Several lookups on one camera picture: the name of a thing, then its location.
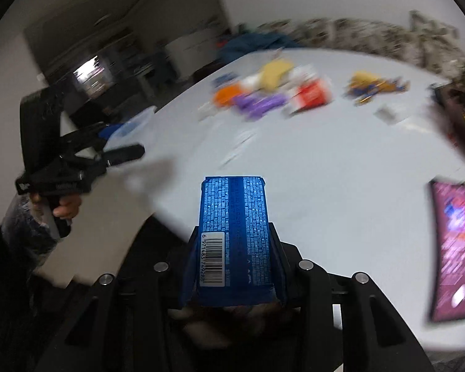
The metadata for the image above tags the person's left hand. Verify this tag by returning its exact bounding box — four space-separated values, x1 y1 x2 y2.
31 193 83 219

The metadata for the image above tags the white plastic bag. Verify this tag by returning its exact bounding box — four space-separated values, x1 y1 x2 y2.
290 65 316 86

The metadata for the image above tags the red paper cup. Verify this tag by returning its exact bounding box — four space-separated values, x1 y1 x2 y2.
290 78 333 116

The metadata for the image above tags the blue jacket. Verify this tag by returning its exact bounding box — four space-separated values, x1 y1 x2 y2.
216 30 299 54

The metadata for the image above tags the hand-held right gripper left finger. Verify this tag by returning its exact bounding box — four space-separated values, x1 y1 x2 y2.
35 225 202 372

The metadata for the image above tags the white cabinet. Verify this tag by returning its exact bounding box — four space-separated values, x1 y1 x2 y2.
164 27 222 83

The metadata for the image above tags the orange lid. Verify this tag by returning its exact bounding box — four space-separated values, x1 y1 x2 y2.
212 84 244 108

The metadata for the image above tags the clear plastic bag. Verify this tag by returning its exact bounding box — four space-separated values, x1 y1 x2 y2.
0 194 60 256

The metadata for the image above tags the gold and blue toy robot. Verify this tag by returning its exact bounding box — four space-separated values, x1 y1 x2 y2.
344 71 411 106

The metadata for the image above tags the brown bowl of chestnuts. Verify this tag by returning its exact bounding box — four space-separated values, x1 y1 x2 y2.
430 81 465 157

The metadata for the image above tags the blue printed box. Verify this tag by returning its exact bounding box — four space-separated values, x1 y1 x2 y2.
179 175 288 308

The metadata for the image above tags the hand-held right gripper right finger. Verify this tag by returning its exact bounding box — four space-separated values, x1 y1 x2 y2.
269 222 435 372

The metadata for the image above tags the yellow sponge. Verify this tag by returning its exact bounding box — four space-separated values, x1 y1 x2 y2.
260 59 296 91

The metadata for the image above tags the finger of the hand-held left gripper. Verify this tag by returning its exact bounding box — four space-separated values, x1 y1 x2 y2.
60 121 115 153
101 144 146 168

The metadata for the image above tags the smartphone with lit screen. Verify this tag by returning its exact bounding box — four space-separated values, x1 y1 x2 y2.
427 179 465 323

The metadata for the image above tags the floral sofa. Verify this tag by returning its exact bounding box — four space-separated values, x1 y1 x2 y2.
256 10 465 76

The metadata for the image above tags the purple bottle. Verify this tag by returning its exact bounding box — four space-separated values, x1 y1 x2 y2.
232 92 288 122

